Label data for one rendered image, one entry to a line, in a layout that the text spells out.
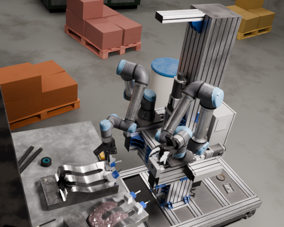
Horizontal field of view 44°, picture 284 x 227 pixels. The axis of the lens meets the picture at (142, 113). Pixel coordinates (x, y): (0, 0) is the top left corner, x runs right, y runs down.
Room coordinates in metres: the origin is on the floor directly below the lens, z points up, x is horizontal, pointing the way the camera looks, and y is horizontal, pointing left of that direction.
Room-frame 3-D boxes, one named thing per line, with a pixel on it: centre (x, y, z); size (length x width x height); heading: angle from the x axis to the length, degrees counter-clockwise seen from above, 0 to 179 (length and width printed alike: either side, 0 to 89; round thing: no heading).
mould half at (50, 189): (1.71, 0.37, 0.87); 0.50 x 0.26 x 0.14; 119
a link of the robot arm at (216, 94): (1.92, -0.41, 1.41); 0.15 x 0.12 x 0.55; 58
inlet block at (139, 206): (1.61, -0.10, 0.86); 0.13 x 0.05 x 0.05; 136
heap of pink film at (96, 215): (1.45, 0.12, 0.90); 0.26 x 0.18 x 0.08; 136
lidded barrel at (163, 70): (4.19, -0.28, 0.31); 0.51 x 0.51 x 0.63
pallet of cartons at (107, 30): (6.01, 0.94, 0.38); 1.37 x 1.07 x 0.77; 35
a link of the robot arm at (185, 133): (1.69, -0.27, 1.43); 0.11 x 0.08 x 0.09; 148
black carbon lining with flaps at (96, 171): (1.71, 0.35, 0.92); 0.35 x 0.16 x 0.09; 119
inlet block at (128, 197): (1.68, -0.03, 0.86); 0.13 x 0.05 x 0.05; 136
